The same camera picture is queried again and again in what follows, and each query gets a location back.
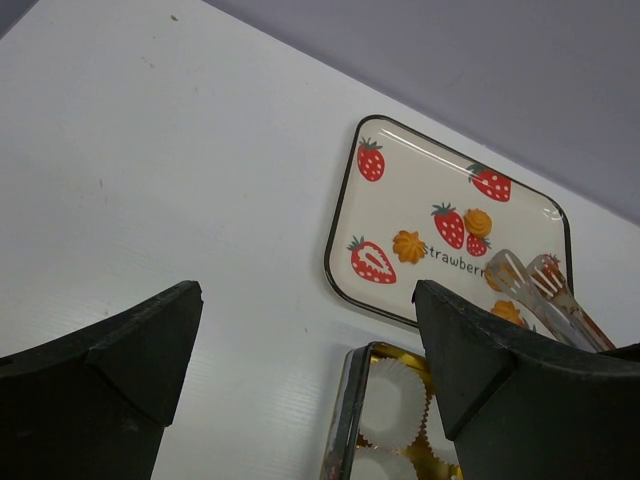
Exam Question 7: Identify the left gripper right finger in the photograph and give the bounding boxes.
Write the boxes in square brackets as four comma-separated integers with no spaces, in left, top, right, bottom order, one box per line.
[413,280,639,479]

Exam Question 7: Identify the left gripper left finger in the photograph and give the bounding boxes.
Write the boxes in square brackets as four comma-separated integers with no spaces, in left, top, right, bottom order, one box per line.
[1,281,203,479]

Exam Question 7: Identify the metal serving tongs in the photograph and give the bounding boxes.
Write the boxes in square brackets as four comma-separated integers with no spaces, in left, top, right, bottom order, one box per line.
[485,249,615,352]

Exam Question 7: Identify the swirl cookie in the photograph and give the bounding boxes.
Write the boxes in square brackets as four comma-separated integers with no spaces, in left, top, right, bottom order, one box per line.
[464,209,493,239]

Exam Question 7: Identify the flower cookie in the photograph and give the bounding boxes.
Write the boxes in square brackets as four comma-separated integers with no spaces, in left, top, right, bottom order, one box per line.
[392,230,426,264]

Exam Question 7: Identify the back left paper cup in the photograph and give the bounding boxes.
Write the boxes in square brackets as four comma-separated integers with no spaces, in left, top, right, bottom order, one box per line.
[359,358,427,451]

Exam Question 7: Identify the paper cup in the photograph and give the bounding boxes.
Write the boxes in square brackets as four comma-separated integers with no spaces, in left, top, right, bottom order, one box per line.
[359,358,427,451]
[350,448,418,480]

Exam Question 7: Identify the gold square cookie tin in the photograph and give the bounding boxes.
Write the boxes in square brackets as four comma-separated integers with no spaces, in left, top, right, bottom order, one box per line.
[320,342,463,479]

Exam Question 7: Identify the front left paper cup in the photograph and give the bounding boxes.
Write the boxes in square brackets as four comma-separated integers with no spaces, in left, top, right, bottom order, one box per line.
[350,448,418,480]

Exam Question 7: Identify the strawberry pattern tray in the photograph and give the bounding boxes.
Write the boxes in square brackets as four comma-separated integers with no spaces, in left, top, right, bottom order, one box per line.
[324,115,573,326]

